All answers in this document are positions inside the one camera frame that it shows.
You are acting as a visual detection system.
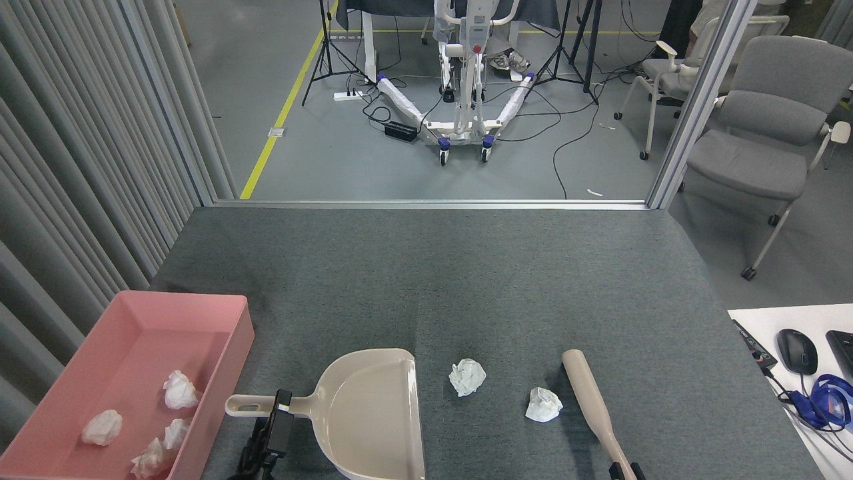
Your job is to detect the beige brush with black bristles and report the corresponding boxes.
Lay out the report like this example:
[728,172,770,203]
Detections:
[561,349,631,480]

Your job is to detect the beige plastic dustpan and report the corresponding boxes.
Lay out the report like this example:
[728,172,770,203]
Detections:
[225,348,426,480]

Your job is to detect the white paper ball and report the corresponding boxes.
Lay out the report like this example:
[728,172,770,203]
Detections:
[448,359,487,397]
[163,418,191,450]
[524,387,564,423]
[163,370,199,410]
[81,409,123,446]
[131,437,175,479]

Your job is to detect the pink plastic bin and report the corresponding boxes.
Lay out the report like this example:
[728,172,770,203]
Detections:
[0,290,255,480]

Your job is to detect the black slim hub device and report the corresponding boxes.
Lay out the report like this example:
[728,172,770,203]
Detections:
[732,319,778,371]

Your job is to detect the black computer mouse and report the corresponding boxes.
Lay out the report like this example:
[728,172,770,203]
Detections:
[776,329,819,375]

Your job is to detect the white side table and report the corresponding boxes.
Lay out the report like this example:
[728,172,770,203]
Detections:
[728,303,853,480]

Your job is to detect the black keyboard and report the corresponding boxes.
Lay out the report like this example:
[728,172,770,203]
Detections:
[826,330,853,381]

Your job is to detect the large grey office chair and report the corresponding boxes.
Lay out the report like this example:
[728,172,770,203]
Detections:
[685,35,852,281]

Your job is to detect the grey pleated curtain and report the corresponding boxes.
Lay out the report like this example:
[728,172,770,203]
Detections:
[0,0,237,454]

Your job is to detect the white wheeled stand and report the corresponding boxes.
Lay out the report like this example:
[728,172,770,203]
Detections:
[375,0,536,166]

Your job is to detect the black tripod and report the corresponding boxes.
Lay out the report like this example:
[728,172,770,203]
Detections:
[301,0,374,107]
[533,0,604,106]

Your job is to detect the person's feet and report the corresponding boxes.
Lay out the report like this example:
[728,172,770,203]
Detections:
[490,48,532,75]

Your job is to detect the person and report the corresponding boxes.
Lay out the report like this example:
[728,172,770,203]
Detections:
[660,0,734,61]

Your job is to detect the dark desk with white legs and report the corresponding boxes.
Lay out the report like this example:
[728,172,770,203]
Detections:
[333,0,562,86]

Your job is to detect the coiled blue cable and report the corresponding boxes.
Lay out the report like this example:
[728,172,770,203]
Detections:
[786,375,853,431]

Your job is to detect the silver table edge rail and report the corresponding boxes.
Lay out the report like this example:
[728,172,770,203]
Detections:
[213,199,650,211]

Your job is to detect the long black floor cable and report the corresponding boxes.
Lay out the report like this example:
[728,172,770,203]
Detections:
[552,83,604,199]

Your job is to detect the grey chair with white frame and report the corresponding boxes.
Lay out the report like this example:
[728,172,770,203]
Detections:
[614,17,790,161]

